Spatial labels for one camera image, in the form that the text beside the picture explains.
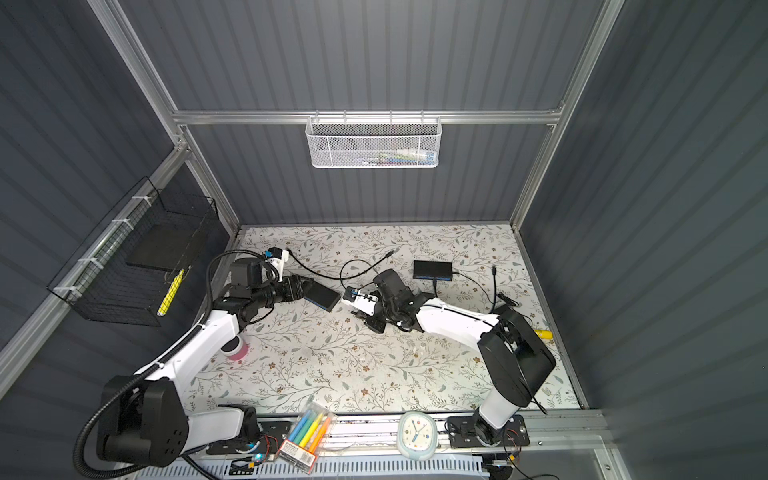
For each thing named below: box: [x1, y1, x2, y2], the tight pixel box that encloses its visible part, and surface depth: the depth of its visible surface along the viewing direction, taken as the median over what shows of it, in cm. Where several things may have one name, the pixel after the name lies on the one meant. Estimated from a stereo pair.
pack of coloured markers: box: [277, 402, 335, 474], surface depth 75 cm
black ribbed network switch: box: [413, 260, 453, 281], surface depth 108 cm
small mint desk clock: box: [397, 411, 438, 461], surface depth 73 cm
